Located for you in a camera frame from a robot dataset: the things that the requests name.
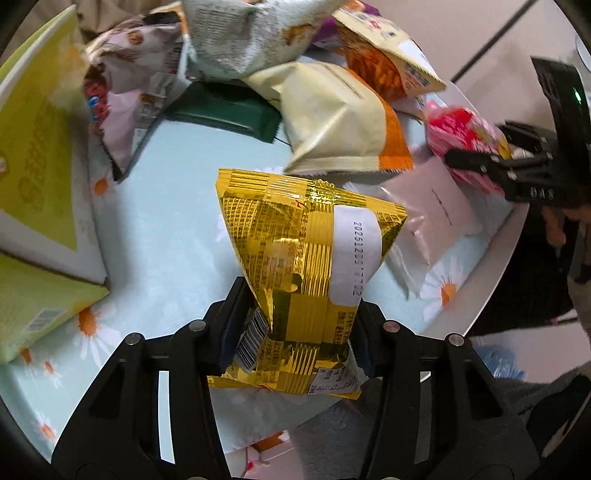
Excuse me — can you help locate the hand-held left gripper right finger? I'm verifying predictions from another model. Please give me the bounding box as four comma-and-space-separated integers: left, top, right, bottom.
347, 300, 541, 480

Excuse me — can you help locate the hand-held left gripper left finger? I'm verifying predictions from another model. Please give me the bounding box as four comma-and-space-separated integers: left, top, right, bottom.
51, 276, 252, 480

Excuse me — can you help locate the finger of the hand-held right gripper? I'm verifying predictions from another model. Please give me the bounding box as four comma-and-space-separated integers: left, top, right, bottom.
496, 121, 552, 155
444, 148, 555, 186

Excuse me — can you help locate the pink-red snack packet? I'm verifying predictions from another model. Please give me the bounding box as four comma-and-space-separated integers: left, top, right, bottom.
424, 100, 514, 195

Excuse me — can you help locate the gold foil snack packet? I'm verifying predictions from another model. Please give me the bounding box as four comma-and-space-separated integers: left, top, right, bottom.
206, 168, 408, 400

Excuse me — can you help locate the yellow-green cardboard box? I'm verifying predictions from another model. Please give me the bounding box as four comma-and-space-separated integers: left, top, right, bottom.
0, 4, 112, 365

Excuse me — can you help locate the pink-brown snack bag red print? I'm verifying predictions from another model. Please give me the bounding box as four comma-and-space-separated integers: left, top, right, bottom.
82, 11, 186, 182

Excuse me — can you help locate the person's right hand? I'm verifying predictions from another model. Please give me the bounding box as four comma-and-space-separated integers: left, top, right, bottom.
541, 203, 591, 246

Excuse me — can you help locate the grey translucent pouch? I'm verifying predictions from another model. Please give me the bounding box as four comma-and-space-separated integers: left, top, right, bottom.
378, 157, 484, 301

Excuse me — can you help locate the daisy print tablecloth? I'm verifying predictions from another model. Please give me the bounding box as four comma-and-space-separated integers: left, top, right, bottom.
0, 55, 522, 464

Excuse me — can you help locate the blue plastic bag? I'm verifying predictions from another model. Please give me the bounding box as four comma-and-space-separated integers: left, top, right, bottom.
478, 344, 525, 381

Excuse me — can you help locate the cream bag of orange sticks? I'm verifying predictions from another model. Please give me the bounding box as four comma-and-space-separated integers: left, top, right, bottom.
332, 4, 448, 103

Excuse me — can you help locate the cream snack bag orange corner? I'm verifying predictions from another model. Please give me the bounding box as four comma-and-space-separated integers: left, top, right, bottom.
242, 62, 415, 176

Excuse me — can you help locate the purple snack bag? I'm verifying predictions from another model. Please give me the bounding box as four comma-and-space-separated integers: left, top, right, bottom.
308, 2, 370, 51

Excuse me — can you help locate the dark green snack packet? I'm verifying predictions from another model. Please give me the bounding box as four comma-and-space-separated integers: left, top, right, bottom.
164, 80, 283, 144

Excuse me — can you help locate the white speckled snack bag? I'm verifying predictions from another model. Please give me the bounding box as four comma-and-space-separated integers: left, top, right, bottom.
180, 0, 343, 85

